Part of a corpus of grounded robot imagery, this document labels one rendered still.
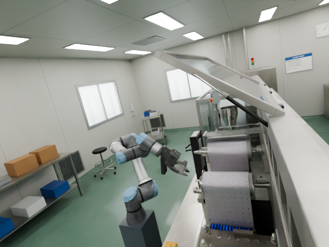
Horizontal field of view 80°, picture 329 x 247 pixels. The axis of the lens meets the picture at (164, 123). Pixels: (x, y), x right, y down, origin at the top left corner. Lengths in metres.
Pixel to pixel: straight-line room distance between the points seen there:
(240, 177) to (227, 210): 0.20
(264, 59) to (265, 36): 0.62
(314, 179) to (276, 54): 6.18
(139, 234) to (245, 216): 0.76
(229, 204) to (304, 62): 5.78
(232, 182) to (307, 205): 0.77
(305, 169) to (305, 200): 0.09
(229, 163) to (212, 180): 0.23
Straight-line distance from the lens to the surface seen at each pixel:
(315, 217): 0.34
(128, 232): 1.66
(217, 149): 1.29
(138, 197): 1.54
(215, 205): 1.19
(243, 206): 1.17
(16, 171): 3.81
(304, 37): 6.65
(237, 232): 1.20
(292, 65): 6.59
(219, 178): 1.12
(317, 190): 0.39
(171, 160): 1.15
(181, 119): 7.05
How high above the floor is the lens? 1.86
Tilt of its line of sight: 12 degrees down
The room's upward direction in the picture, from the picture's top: 12 degrees counter-clockwise
